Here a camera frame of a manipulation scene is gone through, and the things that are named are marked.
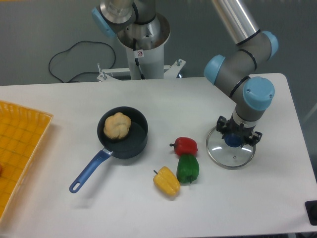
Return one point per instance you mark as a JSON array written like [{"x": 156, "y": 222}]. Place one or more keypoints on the green bell pepper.
[{"x": 187, "y": 169}]

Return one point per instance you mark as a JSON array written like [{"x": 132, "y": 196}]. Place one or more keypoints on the beige bread roll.
[{"x": 117, "y": 126}]

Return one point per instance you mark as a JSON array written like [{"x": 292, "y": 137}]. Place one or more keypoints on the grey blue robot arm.
[{"x": 232, "y": 75}]

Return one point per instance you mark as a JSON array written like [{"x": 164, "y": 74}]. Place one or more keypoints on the yellow bell pepper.
[{"x": 166, "y": 181}]

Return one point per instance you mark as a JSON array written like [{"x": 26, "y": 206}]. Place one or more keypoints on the yellow woven basket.
[{"x": 21, "y": 131}]

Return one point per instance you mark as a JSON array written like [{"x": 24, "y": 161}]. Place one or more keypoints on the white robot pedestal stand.
[{"x": 144, "y": 45}]

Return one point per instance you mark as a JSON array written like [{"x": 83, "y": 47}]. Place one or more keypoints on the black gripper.
[{"x": 230, "y": 127}]

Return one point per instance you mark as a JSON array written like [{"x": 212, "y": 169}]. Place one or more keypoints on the red bell pepper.
[{"x": 184, "y": 145}]

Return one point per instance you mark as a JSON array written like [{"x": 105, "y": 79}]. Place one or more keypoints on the dark pot blue handle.
[{"x": 127, "y": 147}]

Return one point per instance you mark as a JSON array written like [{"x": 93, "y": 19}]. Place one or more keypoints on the glass pot lid blue knob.
[{"x": 225, "y": 156}]

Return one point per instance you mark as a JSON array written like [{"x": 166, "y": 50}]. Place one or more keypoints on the black device at table edge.
[{"x": 311, "y": 209}]

